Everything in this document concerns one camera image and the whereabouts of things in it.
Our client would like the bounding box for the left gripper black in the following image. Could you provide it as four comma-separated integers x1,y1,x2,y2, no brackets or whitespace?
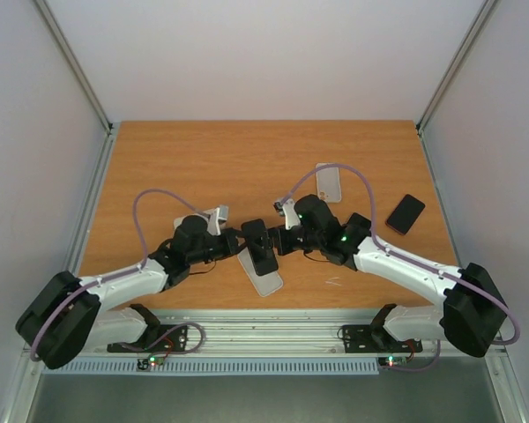
188,227,255,265

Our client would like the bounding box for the black phone dark edge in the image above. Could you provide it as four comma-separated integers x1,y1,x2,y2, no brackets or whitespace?
241,219,279,277

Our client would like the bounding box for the translucent phone case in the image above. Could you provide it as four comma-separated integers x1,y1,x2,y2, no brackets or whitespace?
237,249,284,297

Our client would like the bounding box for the white phone case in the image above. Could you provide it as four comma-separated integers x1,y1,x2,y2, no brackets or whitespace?
316,163,342,204
173,210,210,233

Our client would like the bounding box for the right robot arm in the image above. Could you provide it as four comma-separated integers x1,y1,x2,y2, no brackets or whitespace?
270,195,507,358

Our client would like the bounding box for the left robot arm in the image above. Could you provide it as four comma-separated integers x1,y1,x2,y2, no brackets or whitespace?
15,215,239,369

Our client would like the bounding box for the black phone pink edge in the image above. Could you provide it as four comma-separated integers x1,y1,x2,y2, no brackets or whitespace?
385,194,426,235

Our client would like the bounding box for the left controller board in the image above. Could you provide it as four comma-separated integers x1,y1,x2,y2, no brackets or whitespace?
136,356,166,371

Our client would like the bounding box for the controller board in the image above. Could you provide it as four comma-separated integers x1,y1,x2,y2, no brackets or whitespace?
136,356,166,371
378,355,409,368

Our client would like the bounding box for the right controller board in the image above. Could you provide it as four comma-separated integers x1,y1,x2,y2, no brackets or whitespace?
378,355,409,368

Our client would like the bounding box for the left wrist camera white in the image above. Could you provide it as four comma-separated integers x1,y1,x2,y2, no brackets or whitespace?
207,204,229,236

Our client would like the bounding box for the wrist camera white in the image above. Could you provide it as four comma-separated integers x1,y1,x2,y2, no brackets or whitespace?
207,204,229,236
273,198,301,230

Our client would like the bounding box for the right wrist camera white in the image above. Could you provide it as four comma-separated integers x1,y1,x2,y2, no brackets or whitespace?
273,198,301,230

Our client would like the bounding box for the aluminium rail frame front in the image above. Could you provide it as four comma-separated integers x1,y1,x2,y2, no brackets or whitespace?
80,308,453,356

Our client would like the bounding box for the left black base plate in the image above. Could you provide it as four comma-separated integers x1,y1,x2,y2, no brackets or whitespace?
107,324,188,353

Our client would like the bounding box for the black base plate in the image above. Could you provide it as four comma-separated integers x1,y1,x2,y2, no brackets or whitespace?
107,324,188,353
338,324,423,353

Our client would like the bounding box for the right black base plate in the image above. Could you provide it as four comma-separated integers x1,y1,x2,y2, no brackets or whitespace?
338,324,423,353

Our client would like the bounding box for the slotted grey cable duct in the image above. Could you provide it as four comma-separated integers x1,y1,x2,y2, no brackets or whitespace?
42,357,379,377

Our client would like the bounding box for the aluminium corner post left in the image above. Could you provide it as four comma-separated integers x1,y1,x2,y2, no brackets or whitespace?
31,0,113,134

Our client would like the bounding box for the aluminium corner post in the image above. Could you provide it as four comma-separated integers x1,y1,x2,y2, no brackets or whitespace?
415,0,500,137
31,0,113,134

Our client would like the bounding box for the aluminium corner post right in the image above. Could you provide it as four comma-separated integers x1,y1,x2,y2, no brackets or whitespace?
415,0,500,137

